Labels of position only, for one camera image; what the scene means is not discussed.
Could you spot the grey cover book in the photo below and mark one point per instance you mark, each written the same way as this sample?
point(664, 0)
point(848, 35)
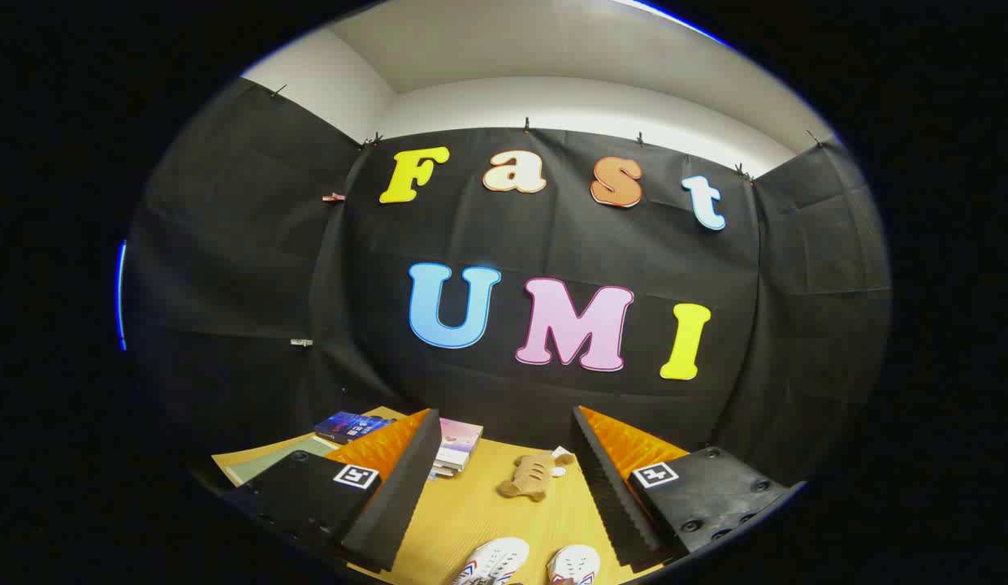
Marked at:
point(453, 460)

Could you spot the black backdrop cloth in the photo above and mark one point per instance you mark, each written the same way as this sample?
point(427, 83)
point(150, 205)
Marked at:
point(552, 244)

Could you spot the green fabric storage box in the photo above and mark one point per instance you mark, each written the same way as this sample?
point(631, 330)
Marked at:
point(276, 459)

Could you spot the dark blue book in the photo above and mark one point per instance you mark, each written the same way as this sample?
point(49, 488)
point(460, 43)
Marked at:
point(349, 425)

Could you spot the brown plush toy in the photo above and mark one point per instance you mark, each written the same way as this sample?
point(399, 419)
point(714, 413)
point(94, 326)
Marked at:
point(532, 475)

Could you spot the pink cover book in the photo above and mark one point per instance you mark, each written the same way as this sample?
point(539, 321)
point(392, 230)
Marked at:
point(459, 435)

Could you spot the white canvas shoe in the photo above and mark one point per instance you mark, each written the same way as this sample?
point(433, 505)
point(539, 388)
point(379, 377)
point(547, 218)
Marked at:
point(491, 561)
point(574, 562)

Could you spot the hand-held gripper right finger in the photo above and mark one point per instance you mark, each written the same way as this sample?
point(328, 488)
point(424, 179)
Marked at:
point(609, 487)

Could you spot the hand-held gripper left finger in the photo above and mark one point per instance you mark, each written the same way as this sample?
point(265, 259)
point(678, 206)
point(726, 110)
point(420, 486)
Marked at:
point(398, 487)

